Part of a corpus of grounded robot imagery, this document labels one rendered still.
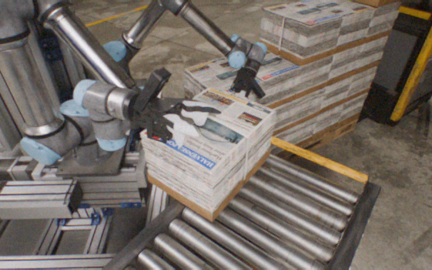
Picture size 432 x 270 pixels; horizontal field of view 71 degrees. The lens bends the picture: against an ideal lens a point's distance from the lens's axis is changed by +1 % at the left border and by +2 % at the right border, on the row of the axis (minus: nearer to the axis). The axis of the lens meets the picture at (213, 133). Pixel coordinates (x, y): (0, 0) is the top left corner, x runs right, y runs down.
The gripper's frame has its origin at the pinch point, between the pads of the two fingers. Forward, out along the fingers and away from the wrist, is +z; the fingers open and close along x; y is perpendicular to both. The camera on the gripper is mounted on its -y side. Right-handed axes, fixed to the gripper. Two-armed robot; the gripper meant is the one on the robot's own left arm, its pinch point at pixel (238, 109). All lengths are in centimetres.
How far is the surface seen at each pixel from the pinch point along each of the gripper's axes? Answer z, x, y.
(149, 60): -84, -234, 74
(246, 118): 15.2, 40.5, 5.6
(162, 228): 58, 36, 16
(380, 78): -114, -83, -128
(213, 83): -12.9, -17.1, 14.0
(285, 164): 20.4, 27.3, -19.2
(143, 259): 67, 41, 18
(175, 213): 52, 33, 13
